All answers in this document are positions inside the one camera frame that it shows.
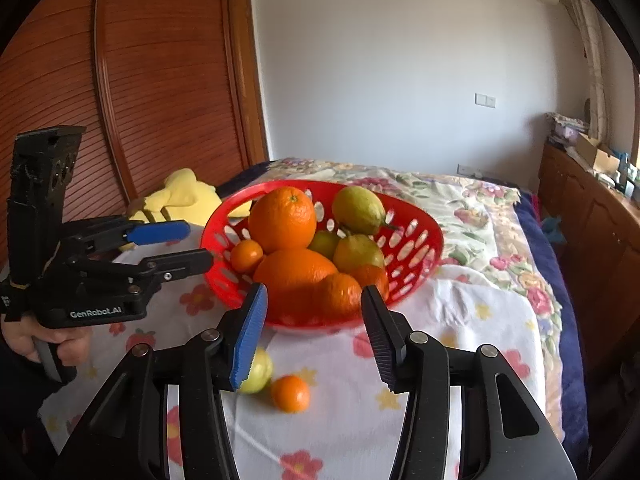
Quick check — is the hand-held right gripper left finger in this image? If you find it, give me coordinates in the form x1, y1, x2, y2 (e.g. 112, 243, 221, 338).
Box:
62, 282, 269, 480

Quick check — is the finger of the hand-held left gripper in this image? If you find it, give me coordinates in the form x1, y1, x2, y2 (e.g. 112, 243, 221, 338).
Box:
62, 216, 192, 256
80, 247, 216, 301

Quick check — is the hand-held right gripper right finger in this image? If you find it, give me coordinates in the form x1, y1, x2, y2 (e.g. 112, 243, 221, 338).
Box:
360, 285, 581, 480

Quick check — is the small mandarin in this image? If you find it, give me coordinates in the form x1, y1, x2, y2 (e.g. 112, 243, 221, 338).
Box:
230, 239, 265, 275
270, 374, 311, 414
317, 272, 363, 318
350, 265, 390, 301

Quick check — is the red perforated plastic basket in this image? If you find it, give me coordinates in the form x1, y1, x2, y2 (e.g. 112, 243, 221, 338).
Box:
200, 180, 445, 336

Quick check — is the large orange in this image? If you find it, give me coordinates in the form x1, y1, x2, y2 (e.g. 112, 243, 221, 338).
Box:
252, 249, 341, 321
248, 186, 318, 254

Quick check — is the greenish yellow lemon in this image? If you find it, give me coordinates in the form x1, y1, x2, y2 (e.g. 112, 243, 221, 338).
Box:
331, 186, 401, 236
332, 233, 386, 272

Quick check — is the small green lemon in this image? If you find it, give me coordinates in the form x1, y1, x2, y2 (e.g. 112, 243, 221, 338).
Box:
307, 230, 343, 261

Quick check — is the person's left hand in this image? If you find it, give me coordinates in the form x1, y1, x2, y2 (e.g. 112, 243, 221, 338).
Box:
0, 317, 93, 368

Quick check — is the yellow plush toy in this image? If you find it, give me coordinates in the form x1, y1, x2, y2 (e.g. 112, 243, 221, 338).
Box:
125, 167, 251, 226

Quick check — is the white flower print cloth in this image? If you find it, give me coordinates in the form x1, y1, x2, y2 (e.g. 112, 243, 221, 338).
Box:
37, 220, 551, 480

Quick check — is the wooden wardrobe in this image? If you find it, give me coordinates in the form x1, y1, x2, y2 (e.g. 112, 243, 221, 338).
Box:
0, 0, 271, 271

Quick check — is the floral quilt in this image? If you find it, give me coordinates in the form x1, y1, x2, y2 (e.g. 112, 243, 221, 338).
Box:
250, 157, 566, 441

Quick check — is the small blue cloth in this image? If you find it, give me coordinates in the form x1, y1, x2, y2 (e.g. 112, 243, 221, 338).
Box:
542, 215, 566, 246

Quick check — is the wooden cabinet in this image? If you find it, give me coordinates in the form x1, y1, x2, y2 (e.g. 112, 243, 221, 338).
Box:
537, 140, 640, 311

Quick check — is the cardboard box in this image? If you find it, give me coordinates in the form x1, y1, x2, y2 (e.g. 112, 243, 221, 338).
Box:
575, 132, 621, 176

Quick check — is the patterned storage box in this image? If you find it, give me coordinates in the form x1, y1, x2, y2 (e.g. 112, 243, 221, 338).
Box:
545, 111, 588, 148

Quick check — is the beige curtain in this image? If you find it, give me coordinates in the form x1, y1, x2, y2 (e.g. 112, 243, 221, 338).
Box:
560, 0, 608, 141

